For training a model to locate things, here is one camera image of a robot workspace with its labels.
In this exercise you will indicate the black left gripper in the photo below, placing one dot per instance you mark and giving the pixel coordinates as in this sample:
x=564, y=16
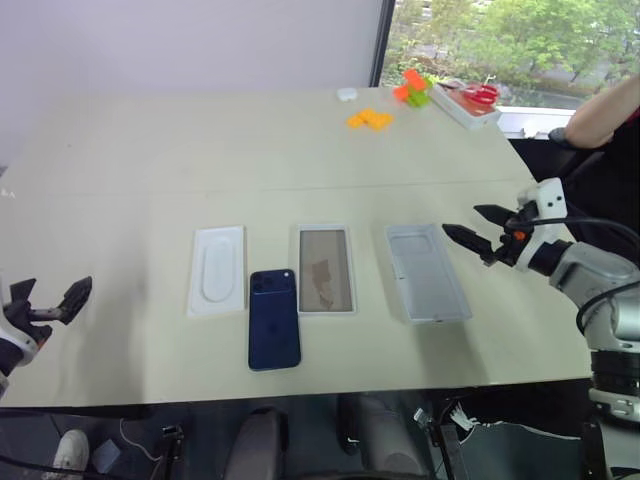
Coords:
x=26, y=320

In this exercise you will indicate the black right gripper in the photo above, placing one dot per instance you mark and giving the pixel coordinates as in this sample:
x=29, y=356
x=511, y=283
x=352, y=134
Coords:
x=511, y=246

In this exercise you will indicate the grey-white phone box lid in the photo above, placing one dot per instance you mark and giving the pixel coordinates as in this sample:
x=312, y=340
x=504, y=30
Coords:
x=430, y=280

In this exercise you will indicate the white phone box base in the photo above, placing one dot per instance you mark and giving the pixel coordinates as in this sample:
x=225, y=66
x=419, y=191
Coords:
x=325, y=270

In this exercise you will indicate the white moulded tray insert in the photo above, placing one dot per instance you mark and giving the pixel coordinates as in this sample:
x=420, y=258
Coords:
x=217, y=270

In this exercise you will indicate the dark blue smartphone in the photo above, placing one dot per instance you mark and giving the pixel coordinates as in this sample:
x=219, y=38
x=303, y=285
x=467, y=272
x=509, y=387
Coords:
x=274, y=330

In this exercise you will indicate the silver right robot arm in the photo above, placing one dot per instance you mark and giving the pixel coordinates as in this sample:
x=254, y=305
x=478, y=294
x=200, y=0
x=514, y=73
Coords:
x=595, y=280

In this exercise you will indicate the person's bare forearm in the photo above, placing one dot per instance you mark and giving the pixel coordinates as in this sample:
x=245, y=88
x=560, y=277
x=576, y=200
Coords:
x=600, y=117

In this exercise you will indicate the dark grey chair armrest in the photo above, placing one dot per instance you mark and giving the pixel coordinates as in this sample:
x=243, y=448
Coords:
x=557, y=135

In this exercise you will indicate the white window sill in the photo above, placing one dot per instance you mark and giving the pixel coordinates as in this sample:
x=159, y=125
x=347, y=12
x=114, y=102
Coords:
x=540, y=120

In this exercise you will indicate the person's black clothing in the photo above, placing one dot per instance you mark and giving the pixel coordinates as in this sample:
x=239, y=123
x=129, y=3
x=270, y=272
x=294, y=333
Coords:
x=615, y=190

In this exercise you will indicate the green building blocks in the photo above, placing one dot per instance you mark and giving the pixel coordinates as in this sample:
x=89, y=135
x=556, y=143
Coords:
x=420, y=99

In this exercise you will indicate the yellow building block cluster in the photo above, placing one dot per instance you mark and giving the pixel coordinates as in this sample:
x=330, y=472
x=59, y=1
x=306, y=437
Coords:
x=371, y=120

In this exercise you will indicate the white shoe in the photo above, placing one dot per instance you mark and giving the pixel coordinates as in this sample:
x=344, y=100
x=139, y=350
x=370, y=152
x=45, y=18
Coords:
x=71, y=450

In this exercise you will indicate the orange building blocks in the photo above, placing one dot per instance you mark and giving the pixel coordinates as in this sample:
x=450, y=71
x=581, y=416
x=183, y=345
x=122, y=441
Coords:
x=412, y=77

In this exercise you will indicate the white earbuds case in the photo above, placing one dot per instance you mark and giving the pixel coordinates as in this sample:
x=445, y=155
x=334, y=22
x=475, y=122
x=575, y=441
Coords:
x=345, y=94

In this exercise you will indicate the dark rounded shape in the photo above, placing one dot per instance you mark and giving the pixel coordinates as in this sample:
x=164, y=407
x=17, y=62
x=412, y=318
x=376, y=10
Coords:
x=260, y=442

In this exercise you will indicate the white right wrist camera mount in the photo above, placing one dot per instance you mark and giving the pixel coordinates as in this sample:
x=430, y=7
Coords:
x=550, y=197

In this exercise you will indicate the black window frame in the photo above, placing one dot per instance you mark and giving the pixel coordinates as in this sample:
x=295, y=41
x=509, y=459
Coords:
x=381, y=42

